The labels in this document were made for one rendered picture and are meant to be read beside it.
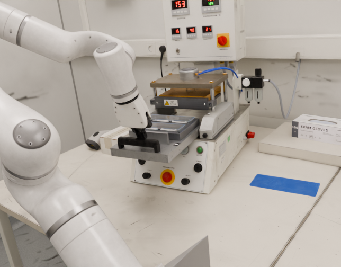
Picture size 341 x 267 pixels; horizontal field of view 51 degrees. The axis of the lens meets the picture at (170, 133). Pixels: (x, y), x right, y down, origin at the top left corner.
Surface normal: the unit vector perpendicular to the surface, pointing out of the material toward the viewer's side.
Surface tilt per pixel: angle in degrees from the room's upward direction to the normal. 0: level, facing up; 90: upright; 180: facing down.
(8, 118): 23
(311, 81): 90
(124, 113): 110
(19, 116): 19
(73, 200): 43
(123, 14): 90
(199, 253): 90
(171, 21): 90
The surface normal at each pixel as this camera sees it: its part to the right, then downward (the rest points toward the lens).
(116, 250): 0.55, -0.62
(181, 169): -0.45, -0.07
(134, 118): -0.39, 0.65
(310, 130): -0.68, 0.32
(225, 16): -0.45, 0.35
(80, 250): -0.08, -0.22
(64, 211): 0.09, -0.37
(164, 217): -0.10, -0.94
